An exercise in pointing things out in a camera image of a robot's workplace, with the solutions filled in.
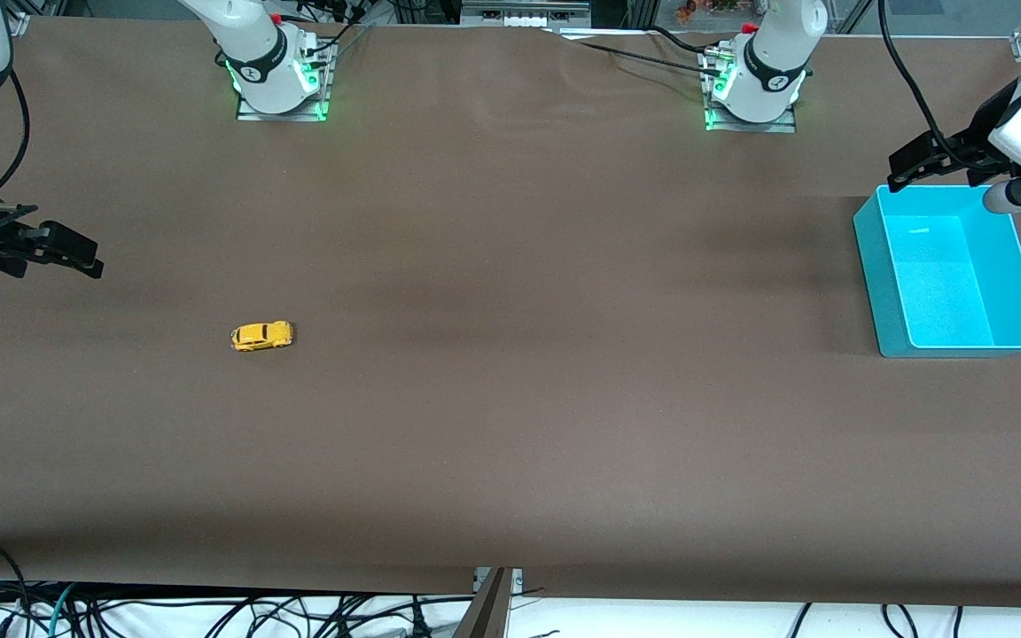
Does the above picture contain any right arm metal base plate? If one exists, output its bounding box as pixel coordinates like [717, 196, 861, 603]
[235, 40, 331, 123]

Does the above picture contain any metal table edge bracket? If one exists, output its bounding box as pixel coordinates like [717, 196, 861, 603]
[452, 567, 526, 638]

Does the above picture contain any teal floor cable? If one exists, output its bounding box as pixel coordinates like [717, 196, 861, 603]
[43, 583, 79, 638]

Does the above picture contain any white connector strip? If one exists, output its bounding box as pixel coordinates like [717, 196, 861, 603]
[461, 0, 593, 29]

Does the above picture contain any long black tabletop cable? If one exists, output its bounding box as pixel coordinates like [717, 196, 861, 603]
[546, 30, 731, 81]

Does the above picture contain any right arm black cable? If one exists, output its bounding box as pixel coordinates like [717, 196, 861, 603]
[0, 69, 33, 198]

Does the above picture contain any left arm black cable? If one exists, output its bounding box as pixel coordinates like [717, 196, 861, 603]
[877, 0, 1008, 171]

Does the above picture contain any teal plastic storage bin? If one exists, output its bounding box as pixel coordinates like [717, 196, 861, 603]
[853, 184, 1021, 359]

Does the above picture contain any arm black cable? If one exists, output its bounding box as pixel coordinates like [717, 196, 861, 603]
[0, 69, 33, 198]
[877, 0, 1008, 171]

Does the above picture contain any short black tabletop cable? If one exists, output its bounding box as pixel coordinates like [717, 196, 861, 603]
[648, 24, 742, 58]

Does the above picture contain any yellow beetle toy car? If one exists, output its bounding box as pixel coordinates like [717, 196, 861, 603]
[230, 321, 295, 353]

